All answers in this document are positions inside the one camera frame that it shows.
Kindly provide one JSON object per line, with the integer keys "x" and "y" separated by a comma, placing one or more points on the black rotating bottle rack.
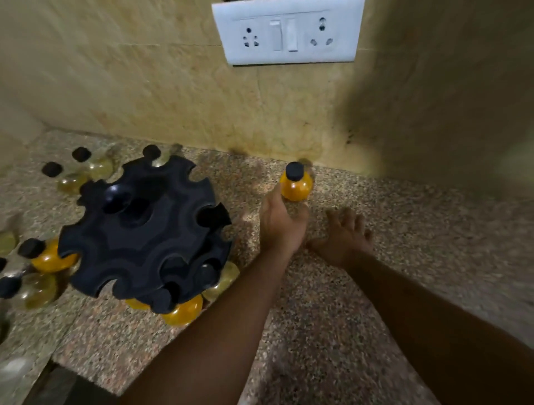
{"x": 158, "y": 233}

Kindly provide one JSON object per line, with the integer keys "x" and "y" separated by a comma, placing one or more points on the wide white switchboard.
{"x": 300, "y": 58}

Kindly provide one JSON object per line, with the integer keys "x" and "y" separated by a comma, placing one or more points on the person's left hand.
{"x": 283, "y": 225}

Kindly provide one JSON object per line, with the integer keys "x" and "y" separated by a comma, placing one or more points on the person's left forearm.
{"x": 208, "y": 346}

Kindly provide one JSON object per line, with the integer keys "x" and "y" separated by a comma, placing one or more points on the person's right forearm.
{"x": 438, "y": 342}

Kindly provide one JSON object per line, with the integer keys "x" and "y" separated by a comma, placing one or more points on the cluster of small capped bottles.
{"x": 98, "y": 167}

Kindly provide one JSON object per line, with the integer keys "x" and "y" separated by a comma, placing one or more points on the person's right hand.
{"x": 346, "y": 244}

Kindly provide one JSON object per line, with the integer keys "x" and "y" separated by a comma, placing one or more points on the yellow liquid small bottle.
{"x": 225, "y": 277}
{"x": 37, "y": 292}
{"x": 151, "y": 151}

